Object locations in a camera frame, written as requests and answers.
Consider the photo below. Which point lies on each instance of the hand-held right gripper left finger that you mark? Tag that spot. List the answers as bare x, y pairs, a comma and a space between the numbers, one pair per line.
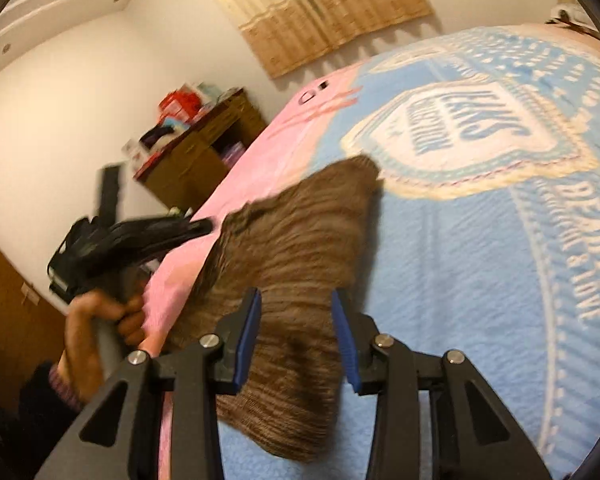
247, 340

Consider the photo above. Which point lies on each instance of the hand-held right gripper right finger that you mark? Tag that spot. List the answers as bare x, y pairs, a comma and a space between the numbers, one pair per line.
345, 345

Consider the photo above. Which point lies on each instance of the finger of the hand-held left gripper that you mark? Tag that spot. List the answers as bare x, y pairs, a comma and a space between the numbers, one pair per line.
175, 235

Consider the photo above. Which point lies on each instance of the brown knitted sweater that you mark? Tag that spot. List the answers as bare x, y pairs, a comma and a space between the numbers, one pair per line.
300, 240

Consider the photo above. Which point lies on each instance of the person's left forearm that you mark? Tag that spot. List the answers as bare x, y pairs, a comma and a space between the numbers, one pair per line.
50, 405

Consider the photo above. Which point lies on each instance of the person's left hand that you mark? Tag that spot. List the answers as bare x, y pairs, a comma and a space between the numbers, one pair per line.
80, 340

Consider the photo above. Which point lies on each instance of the brown wooden desk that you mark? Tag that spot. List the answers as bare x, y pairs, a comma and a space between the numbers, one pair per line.
190, 170

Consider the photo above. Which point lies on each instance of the black stand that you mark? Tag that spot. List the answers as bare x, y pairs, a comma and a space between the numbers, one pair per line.
110, 190

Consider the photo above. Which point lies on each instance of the white box with red mark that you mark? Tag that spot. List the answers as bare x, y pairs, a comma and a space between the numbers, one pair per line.
132, 155

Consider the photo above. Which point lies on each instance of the dark cloth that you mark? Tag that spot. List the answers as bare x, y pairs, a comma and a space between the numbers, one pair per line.
156, 137

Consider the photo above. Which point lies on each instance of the stack of books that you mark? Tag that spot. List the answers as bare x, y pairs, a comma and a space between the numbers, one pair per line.
232, 152

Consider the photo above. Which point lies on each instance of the brown wooden door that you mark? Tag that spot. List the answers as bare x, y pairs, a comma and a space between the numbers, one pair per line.
10, 320

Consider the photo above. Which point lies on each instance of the blue and pink printed blanket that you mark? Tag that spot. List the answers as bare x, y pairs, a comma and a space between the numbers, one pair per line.
455, 285

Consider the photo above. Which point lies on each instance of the red gift bag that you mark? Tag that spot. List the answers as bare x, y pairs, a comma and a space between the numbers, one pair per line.
177, 102

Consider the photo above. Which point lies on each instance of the beige patterned curtain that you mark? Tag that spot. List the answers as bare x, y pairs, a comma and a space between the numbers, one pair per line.
320, 10

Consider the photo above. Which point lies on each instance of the peach bed sheet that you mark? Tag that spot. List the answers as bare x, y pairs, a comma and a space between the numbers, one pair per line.
580, 42

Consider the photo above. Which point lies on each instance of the white patterned pillow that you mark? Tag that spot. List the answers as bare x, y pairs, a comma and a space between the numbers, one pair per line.
572, 17

